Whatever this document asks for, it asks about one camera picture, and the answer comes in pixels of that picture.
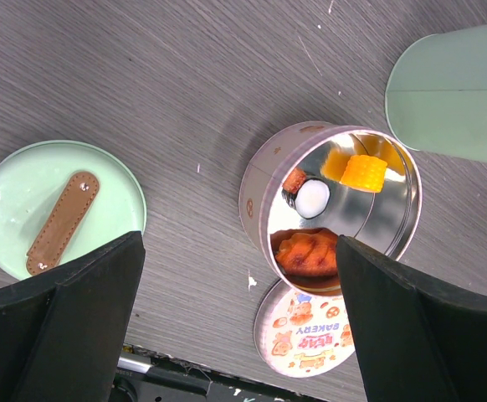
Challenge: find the orange roasted food piece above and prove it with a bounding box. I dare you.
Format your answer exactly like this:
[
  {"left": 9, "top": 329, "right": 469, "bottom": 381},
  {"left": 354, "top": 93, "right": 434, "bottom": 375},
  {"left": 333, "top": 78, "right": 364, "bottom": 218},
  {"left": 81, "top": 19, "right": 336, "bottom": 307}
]
[{"left": 275, "top": 229, "right": 338, "bottom": 277}]

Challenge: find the round silver tin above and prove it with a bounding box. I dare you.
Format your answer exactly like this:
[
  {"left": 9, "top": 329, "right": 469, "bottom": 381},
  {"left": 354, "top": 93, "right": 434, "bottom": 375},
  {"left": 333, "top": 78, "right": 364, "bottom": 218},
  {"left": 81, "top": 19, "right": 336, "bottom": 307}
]
[{"left": 238, "top": 121, "right": 423, "bottom": 296}]

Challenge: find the brown sausage slice piece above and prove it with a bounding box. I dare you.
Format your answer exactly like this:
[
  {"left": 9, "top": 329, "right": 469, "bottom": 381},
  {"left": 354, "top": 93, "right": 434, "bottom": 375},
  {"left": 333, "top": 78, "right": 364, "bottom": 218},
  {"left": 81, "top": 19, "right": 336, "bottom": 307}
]
[{"left": 282, "top": 167, "right": 306, "bottom": 194}]

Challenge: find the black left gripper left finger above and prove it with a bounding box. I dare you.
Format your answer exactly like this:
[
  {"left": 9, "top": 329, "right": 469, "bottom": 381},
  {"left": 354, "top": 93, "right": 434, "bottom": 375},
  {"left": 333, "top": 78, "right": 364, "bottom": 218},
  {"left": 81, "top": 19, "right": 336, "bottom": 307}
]
[{"left": 0, "top": 231, "right": 146, "bottom": 401}]

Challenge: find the green canister lid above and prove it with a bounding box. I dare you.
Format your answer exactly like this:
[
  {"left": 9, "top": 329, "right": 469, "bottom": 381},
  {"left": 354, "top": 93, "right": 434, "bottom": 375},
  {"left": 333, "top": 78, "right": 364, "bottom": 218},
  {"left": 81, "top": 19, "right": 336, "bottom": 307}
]
[{"left": 0, "top": 140, "right": 146, "bottom": 281}]

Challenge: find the tall green canister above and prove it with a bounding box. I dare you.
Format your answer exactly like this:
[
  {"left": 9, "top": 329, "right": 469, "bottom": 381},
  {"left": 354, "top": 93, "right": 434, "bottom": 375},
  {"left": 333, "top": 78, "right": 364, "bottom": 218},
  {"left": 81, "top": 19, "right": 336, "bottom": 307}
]
[{"left": 385, "top": 25, "right": 487, "bottom": 162}]

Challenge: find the round bakery tin lid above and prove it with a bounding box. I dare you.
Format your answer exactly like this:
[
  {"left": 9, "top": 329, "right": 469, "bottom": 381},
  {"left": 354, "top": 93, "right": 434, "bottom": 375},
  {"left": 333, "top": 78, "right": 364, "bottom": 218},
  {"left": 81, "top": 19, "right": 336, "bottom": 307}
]
[{"left": 254, "top": 281, "right": 355, "bottom": 378}]

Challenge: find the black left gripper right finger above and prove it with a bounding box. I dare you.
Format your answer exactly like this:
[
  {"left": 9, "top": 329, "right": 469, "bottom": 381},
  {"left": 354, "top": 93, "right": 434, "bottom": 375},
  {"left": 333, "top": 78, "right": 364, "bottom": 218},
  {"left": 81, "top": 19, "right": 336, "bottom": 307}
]
[{"left": 336, "top": 236, "right": 487, "bottom": 401}]

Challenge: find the yellow corn cob piece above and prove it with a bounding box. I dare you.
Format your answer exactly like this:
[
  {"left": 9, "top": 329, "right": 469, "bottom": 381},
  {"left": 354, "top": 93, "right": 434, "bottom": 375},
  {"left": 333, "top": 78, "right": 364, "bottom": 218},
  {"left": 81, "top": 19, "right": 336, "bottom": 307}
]
[{"left": 340, "top": 155, "right": 387, "bottom": 193}]

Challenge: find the small round silver cap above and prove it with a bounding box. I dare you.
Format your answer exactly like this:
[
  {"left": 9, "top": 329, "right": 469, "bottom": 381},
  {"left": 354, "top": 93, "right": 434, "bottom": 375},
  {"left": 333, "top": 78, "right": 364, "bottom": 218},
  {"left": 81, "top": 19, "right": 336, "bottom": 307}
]
[{"left": 282, "top": 178, "right": 331, "bottom": 219}]

